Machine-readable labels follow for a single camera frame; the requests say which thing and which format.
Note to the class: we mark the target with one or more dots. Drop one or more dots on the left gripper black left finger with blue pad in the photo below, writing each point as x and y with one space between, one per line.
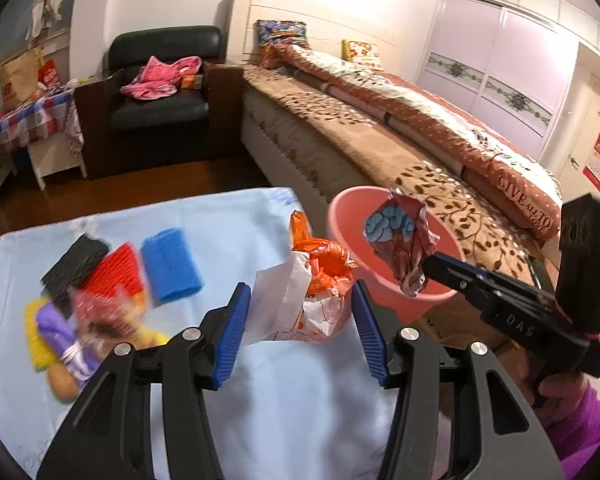
106 434

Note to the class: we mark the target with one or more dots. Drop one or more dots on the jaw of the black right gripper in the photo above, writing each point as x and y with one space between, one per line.
468 280

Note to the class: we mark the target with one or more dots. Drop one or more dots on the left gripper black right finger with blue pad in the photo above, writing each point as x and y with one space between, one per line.
495 434

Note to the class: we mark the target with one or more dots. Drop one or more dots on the colourful snack wrapper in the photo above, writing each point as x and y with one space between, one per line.
399 232

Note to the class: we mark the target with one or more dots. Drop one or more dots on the yellow foam fruit net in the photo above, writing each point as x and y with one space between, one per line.
41 355

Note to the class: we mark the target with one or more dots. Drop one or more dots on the clear red snack bag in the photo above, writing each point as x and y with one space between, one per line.
103 322

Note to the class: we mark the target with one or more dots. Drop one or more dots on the orange white plastic bag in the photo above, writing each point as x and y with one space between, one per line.
303 298

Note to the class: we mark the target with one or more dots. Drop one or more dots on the red foam fruit net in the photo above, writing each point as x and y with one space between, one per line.
118 274

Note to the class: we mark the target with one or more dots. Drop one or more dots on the blue foam fruit net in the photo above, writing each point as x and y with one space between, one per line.
169 266

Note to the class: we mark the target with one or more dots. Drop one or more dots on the black foam fruit net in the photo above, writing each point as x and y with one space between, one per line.
73 268

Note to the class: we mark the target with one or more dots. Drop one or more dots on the purple sleeve forearm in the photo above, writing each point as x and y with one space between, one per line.
576 438

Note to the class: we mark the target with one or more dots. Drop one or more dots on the person's right hand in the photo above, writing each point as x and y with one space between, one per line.
563 393

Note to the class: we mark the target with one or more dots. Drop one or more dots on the brown walnut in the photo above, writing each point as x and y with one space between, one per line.
64 387

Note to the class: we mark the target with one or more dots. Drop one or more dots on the orange dotted folded quilt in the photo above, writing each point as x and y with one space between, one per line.
529 189

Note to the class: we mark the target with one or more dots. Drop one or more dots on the pink plastic basin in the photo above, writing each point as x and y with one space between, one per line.
345 220

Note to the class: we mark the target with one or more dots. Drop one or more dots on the light blue floral cloth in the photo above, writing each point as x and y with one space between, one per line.
290 410

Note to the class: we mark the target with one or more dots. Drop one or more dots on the lilac sliding wardrobe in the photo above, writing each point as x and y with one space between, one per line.
508 70

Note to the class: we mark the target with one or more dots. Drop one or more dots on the bed with brown blanket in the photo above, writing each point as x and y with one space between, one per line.
315 139

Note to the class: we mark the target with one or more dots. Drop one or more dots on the yellow red patterned pillow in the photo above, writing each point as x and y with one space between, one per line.
362 53

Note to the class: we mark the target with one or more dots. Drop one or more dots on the white side table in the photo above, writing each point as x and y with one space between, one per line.
48 156

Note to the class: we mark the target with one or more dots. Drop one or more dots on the black leather armchair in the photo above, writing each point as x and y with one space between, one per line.
122 134

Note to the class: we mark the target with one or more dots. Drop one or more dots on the colourful cartoon pillow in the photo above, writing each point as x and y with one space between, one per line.
272 33

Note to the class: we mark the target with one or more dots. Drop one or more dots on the checkered tablecloth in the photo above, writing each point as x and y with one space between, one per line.
38 120

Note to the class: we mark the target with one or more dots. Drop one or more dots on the small orange box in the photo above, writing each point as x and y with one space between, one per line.
192 81

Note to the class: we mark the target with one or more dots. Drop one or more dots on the pink garment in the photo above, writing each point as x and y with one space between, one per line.
157 80

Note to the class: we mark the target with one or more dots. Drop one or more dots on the brown paper bag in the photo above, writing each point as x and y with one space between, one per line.
19 78

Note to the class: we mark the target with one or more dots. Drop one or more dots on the red gift bag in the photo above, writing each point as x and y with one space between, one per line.
48 75

